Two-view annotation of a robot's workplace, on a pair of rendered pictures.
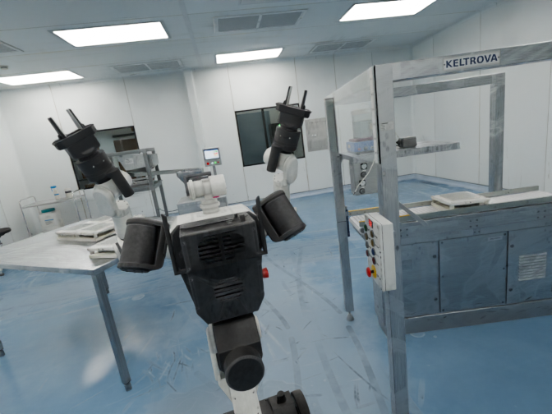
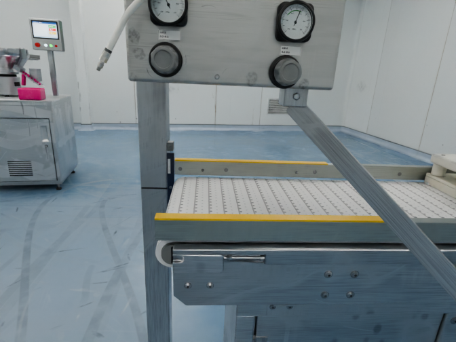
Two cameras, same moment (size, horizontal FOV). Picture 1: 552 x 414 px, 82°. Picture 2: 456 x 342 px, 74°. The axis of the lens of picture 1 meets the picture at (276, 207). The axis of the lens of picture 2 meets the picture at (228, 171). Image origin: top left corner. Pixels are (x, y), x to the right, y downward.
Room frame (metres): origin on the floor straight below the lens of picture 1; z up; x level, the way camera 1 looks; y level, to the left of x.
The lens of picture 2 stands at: (1.48, -0.55, 1.06)
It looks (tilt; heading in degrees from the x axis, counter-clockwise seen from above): 18 degrees down; 355
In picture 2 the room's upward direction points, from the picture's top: 3 degrees clockwise
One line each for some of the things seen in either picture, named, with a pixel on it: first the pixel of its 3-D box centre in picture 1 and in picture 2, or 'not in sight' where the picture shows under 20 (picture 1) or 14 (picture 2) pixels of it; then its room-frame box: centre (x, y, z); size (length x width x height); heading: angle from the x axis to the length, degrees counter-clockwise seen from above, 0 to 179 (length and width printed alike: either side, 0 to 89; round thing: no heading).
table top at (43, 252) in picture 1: (89, 238); not in sight; (2.51, 1.53, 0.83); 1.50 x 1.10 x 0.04; 66
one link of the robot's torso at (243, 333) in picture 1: (236, 337); not in sight; (0.90, 0.18, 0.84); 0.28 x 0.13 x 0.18; 15
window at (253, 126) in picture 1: (270, 135); not in sight; (6.97, -0.10, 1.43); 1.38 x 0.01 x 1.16; 97
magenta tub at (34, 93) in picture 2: not in sight; (32, 93); (4.07, 0.79, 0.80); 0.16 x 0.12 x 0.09; 97
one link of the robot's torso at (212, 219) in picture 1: (220, 257); not in sight; (0.93, 0.19, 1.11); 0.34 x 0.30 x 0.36; 105
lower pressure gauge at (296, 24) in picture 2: not in sight; (294, 22); (1.81, -0.64, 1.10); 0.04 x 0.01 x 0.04; 89
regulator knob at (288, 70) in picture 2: not in sight; (288, 67); (1.80, -0.64, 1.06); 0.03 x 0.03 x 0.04; 89
